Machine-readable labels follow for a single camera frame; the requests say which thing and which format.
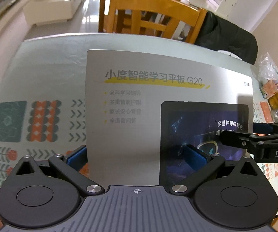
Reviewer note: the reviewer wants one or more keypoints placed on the wooden chair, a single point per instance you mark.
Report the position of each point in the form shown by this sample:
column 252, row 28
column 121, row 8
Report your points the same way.
column 105, row 4
column 158, row 17

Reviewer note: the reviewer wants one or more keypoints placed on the black jacket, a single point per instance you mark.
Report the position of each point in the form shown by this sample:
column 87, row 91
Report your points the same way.
column 228, row 36

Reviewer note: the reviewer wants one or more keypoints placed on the white low platform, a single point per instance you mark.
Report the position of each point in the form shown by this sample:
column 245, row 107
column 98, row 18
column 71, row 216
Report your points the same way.
column 54, row 7

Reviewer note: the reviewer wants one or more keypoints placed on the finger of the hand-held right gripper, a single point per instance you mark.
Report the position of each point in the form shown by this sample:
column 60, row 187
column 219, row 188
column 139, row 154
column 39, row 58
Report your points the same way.
column 233, row 139
column 274, row 128

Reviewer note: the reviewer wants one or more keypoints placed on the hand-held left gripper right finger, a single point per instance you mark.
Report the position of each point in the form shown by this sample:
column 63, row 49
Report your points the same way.
column 197, row 158

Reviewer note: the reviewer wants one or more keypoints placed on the clear plastic bag of snacks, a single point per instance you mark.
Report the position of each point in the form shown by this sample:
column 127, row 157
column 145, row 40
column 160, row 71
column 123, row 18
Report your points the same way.
column 274, row 87

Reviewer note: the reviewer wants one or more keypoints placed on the desktop with patterned cloth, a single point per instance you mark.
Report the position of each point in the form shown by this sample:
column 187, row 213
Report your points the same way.
column 45, row 65

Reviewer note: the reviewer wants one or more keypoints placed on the white shelf unit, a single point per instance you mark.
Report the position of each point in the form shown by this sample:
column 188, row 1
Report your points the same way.
column 238, row 0

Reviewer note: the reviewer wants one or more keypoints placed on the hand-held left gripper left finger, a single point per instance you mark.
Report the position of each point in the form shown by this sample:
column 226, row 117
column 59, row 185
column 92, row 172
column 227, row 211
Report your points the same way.
column 77, row 158

